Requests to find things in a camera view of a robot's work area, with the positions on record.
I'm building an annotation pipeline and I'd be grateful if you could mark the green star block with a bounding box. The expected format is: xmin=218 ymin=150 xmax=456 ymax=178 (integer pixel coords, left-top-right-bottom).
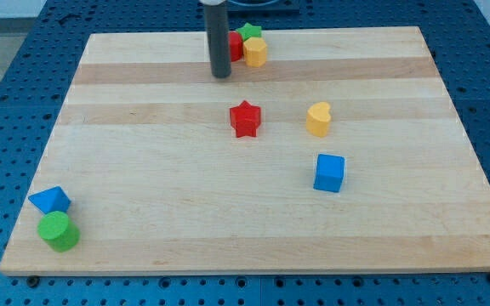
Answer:
xmin=236 ymin=22 xmax=262 ymax=42

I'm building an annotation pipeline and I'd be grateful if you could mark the blue triangle block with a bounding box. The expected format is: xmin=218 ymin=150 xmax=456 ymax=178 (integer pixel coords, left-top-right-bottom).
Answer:
xmin=28 ymin=186 xmax=71 ymax=214

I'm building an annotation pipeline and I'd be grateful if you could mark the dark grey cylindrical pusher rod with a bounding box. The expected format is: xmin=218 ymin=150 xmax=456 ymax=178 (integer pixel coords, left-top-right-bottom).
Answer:
xmin=203 ymin=3 xmax=231 ymax=78

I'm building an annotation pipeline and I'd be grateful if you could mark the red star block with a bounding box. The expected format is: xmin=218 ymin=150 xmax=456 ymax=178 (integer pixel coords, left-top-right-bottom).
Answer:
xmin=229 ymin=100 xmax=261 ymax=138

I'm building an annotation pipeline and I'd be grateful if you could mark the yellow hexagon block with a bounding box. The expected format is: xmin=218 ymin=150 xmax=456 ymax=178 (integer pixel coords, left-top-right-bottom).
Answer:
xmin=243 ymin=37 xmax=268 ymax=67

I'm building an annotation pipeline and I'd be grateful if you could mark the green cylinder block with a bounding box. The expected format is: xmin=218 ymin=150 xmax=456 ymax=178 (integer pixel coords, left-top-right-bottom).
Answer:
xmin=37 ymin=211 xmax=80 ymax=252

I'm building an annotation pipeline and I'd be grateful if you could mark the yellow heart block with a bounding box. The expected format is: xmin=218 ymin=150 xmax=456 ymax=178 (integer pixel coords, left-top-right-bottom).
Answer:
xmin=305 ymin=101 xmax=332 ymax=138

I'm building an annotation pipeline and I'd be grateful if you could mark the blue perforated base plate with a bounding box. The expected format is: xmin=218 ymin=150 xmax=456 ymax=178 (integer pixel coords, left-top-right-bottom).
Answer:
xmin=0 ymin=0 xmax=490 ymax=305

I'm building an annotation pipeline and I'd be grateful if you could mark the light wooden board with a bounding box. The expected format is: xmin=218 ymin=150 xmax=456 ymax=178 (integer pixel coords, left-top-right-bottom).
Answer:
xmin=0 ymin=26 xmax=490 ymax=276

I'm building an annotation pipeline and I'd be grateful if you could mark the red round block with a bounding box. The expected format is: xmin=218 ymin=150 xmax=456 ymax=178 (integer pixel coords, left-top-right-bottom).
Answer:
xmin=228 ymin=31 xmax=243 ymax=62

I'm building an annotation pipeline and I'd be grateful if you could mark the white rod holder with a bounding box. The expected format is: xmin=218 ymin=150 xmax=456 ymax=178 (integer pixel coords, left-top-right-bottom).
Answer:
xmin=199 ymin=0 xmax=226 ymax=5

